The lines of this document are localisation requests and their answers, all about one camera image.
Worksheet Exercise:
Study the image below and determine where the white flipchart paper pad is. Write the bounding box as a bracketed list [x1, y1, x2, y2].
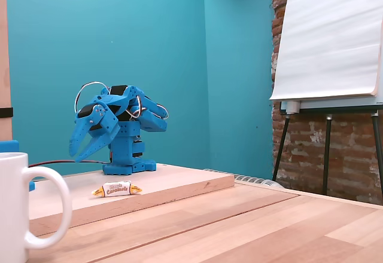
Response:
[268, 0, 383, 102]

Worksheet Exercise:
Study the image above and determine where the white radiator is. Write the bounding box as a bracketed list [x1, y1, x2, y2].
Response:
[203, 168, 284, 189]

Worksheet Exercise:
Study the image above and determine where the light wooden board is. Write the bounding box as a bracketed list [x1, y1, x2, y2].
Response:
[28, 163, 235, 237]

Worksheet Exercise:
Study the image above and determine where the flipchart easel stand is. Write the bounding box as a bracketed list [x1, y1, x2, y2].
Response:
[272, 97, 383, 207]

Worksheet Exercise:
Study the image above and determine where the white ceramic mug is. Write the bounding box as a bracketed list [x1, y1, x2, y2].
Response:
[0, 152, 74, 263]

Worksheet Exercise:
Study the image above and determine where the red black power cable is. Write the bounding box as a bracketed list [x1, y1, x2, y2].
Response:
[28, 159, 112, 169]

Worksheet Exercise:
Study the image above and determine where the red white black servo cable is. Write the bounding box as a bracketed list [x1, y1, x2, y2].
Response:
[73, 81, 109, 117]
[124, 94, 170, 120]

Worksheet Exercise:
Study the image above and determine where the white orange caramel sweet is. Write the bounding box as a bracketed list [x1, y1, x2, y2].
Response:
[90, 179, 144, 198]

